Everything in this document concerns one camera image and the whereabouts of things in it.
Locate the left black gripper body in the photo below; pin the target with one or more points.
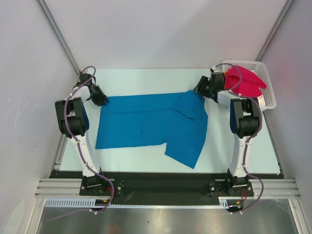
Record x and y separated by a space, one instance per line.
99 97

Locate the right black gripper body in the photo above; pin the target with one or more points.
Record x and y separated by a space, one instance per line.
205 87

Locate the blue t shirt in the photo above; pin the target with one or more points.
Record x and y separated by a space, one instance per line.
178 120

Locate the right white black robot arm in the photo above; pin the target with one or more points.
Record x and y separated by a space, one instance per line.
245 119

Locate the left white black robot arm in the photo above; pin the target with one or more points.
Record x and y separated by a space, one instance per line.
74 123

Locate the pink t shirt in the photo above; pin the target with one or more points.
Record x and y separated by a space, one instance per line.
250 85

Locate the white t shirt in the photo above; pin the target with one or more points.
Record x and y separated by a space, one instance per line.
261 102

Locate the white plastic basket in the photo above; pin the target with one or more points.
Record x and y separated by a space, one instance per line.
261 70

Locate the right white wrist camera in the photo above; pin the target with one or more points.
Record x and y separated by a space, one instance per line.
214 69

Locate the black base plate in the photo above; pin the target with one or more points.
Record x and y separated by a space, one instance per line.
172 188

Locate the white slotted cable duct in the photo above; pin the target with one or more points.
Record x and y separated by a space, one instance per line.
100 203

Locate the aluminium frame rail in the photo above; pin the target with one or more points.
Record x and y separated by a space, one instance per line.
273 188

